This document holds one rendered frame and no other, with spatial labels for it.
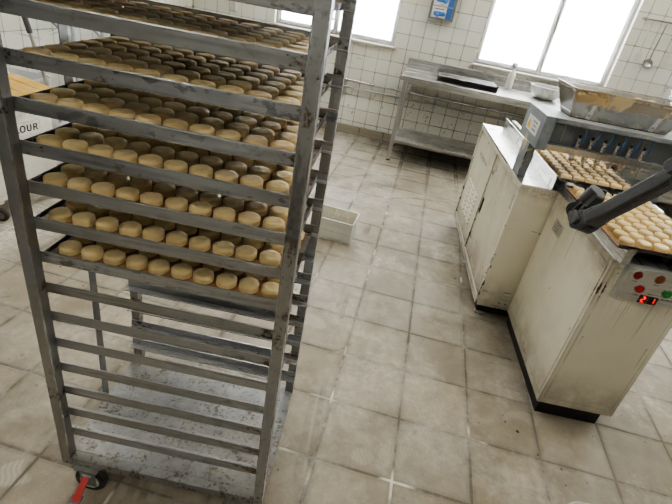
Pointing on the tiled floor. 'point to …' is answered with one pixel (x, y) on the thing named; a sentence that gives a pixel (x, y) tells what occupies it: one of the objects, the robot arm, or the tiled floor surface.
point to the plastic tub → (338, 224)
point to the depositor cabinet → (499, 220)
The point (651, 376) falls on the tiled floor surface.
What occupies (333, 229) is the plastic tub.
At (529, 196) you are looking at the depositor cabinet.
